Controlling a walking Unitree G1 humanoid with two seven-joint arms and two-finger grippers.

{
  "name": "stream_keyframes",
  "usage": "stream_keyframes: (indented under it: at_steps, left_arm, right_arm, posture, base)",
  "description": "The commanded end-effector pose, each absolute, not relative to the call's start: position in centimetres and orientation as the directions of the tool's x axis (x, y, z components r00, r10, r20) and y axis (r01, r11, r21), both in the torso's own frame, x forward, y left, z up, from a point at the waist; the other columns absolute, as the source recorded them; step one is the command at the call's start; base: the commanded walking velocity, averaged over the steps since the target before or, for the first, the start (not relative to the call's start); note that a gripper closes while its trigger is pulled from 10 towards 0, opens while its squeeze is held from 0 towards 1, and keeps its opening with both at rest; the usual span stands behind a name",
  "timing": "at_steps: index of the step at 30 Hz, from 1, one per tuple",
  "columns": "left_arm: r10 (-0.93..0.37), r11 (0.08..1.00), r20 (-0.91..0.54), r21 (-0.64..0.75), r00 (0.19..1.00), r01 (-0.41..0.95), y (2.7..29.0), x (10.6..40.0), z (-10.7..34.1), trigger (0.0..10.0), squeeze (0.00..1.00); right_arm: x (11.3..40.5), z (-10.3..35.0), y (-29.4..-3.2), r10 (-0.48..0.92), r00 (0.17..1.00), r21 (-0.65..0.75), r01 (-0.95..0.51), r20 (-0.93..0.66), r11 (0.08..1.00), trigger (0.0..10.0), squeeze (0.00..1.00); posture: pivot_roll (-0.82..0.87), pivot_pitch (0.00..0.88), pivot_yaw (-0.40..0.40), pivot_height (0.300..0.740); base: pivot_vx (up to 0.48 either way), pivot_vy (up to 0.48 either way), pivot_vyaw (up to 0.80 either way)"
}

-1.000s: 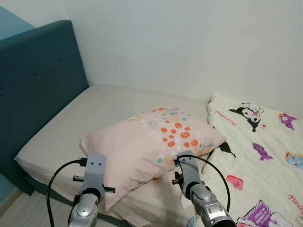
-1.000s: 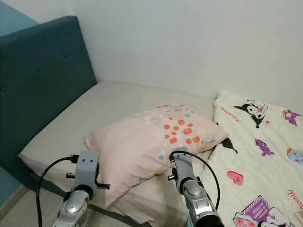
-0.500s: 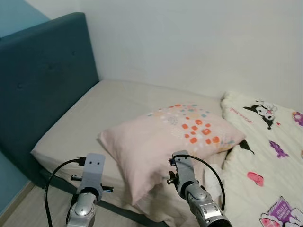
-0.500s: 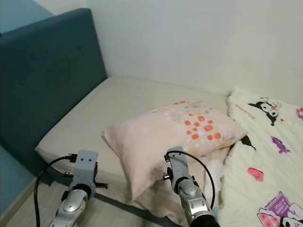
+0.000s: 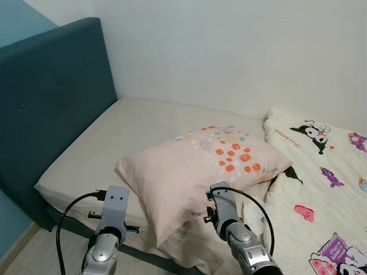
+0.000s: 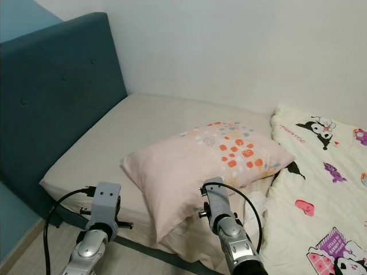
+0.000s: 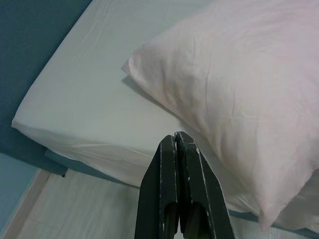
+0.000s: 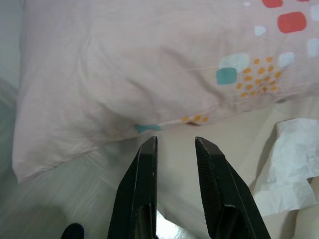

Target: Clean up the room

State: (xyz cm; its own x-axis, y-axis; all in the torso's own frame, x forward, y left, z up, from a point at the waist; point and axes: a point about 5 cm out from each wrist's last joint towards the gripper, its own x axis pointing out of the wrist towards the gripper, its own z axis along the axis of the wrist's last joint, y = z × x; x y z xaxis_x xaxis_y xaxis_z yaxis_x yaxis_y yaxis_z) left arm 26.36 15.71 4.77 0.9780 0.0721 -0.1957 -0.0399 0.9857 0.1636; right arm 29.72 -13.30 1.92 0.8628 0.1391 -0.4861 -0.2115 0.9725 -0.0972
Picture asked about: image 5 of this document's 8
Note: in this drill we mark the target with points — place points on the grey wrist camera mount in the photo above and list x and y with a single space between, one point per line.
223 203
116 206

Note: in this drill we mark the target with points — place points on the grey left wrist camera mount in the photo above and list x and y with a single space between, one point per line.
116 206

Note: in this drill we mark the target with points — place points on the pink patterned pillow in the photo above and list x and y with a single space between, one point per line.
183 172

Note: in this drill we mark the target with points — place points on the teal upholstered bed frame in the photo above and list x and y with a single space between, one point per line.
51 103

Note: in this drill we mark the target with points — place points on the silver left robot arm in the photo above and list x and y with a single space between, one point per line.
103 255

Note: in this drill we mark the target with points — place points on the cream cartoon print quilt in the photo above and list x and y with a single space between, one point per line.
321 189

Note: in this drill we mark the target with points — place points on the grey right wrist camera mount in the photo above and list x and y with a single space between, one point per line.
223 203

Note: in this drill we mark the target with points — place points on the beige sheeted mattress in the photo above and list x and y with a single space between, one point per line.
114 143

